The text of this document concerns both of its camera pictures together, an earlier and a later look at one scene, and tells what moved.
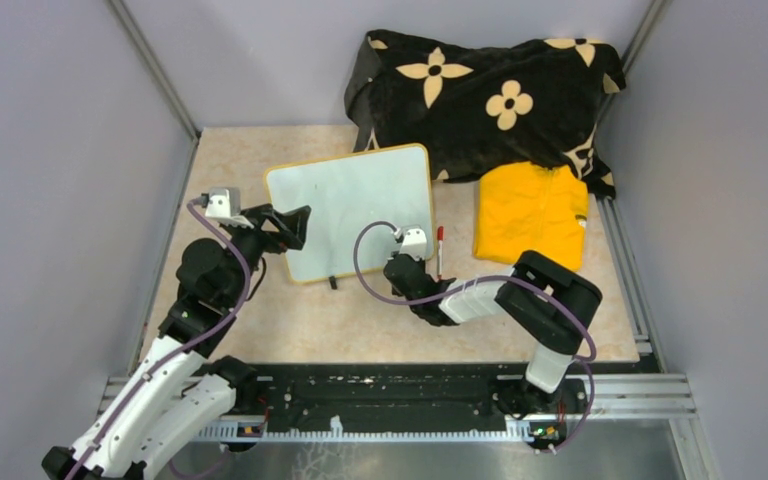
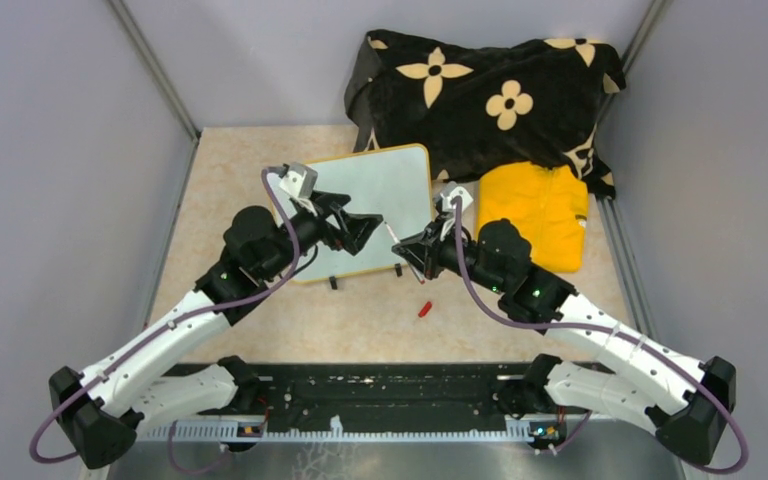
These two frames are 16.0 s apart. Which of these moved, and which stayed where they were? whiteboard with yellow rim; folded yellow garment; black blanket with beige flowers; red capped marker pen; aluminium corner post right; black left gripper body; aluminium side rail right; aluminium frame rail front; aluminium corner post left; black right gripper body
Moved: red capped marker pen; black right gripper body; black left gripper body
Stayed: folded yellow garment; black blanket with beige flowers; aluminium corner post right; whiteboard with yellow rim; aluminium frame rail front; aluminium side rail right; aluminium corner post left
